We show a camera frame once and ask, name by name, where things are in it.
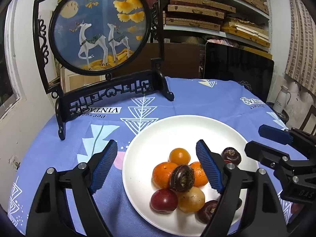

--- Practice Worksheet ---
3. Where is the dark water chestnut with roots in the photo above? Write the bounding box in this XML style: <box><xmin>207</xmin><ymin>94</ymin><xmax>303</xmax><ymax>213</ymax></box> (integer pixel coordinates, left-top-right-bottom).
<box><xmin>169</xmin><ymin>164</ymin><xmax>194</xmax><ymax>193</ymax></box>

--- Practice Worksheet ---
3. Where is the dark chestnut behind plum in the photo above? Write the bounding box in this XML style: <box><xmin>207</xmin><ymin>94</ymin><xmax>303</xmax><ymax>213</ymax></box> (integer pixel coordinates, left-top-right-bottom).
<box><xmin>221</xmin><ymin>147</ymin><xmax>242</xmax><ymax>165</ymax></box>

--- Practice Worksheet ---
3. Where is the orange tangerine middle plate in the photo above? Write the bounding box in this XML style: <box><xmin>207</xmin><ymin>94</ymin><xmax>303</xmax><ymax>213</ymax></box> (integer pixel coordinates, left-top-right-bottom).
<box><xmin>190</xmin><ymin>162</ymin><xmax>208</xmax><ymax>187</ymax></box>

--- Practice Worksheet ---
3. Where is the orange tangerine plate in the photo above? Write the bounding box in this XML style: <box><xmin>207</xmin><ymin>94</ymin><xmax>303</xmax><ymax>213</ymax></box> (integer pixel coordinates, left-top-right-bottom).
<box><xmin>169</xmin><ymin>148</ymin><xmax>191</xmax><ymax>165</ymax></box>
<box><xmin>152</xmin><ymin>162</ymin><xmax>178</xmax><ymax>189</ymax></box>
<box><xmin>190</xmin><ymin>162</ymin><xmax>208</xmax><ymax>187</ymax></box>

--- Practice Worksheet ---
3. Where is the white thermos jug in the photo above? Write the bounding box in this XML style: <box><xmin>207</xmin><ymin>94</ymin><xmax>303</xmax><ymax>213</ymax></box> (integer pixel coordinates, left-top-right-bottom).
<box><xmin>273</xmin><ymin>85</ymin><xmax>291</xmax><ymax>113</ymax></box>

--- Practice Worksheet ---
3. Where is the wooden chair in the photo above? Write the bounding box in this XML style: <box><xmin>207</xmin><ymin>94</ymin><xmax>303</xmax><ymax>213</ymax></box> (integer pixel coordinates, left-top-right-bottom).
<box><xmin>299</xmin><ymin>105</ymin><xmax>316</xmax><ymax>136</ymax></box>

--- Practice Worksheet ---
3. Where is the dark chestnut front plate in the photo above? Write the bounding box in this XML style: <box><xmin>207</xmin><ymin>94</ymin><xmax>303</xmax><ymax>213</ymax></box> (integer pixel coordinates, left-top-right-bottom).
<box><xmin>197</xmin><ymin>200</ymin><xmax>218</xmax><ymax>224</ymax></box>

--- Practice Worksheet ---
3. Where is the yellow pale fruit on plate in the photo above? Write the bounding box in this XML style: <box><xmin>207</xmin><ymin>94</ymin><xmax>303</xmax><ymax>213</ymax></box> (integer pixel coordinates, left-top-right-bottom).
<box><xmin>178</xmin><ymin>187</ymin><xmax>205</xmax><ymax>213</ymax></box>

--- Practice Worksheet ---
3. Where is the orange tangerine back plate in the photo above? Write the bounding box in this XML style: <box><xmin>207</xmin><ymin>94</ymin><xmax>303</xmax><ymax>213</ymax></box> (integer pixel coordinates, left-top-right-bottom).
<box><xmin>169</xmin><ymin>148</ymin><xmax>191</xmax><ymax>165</ymax></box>

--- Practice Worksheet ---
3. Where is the orange tangerine left plate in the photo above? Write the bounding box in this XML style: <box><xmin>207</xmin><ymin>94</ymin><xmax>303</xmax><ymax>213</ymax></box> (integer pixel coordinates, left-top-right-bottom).
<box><xmin>152</xmin><ymin>162</ymin><xmax>178</xmax><ymax>189</ymax></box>

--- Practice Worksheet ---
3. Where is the dark red plum front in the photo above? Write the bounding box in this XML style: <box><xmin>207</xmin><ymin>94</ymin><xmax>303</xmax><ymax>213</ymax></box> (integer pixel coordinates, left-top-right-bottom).
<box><xmin>150</xmin><ymin>189</ymin><xmax>178</xmax><ymax>213</ymax></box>

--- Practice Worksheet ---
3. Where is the beige patterned curtain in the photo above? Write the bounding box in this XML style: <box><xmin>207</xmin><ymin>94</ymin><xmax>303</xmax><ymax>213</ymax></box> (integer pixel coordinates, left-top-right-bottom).
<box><xmin>285</xmin><ymin>0</ymin><xmax>316</xmax><ymax>94</ymax></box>

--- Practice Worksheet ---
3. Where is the white oval plate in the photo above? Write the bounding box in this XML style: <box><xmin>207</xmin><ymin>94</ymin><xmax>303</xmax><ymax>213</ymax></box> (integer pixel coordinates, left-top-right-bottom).
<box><xmin>122</xmin><ymin>115</ymin><xmax>258</xmax><ymax>236</ymax></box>

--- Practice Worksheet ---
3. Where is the blue patterned tablecloth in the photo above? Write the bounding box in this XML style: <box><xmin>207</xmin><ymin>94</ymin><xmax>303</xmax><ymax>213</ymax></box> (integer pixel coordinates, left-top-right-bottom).
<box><xmin>7</xmin><ymin>78</ymin><xmax>303</xmax><ymax>236</ymax></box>

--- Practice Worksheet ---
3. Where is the black chair back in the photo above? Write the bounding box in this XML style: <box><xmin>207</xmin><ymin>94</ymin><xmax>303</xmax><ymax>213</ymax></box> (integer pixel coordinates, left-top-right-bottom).
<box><xmin>204</xmin><ymin>42</ymin><xmax>274</xmax><ymax>102</ymax></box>

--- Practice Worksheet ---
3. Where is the shelf with wooden boxes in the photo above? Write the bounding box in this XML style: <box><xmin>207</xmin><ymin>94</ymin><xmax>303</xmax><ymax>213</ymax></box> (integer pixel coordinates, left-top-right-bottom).
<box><xmin>128</xmin><ymin>0</ymin><xmax>274</xmax><ymax>60</ymax></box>

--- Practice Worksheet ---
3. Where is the round deer embroidery screen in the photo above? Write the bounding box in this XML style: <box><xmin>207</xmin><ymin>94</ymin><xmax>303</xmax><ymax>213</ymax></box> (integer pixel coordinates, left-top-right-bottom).
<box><xmin>49</xmin><ymin>0</ymin><xmax>151</xmax><ymax>75</ymax></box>

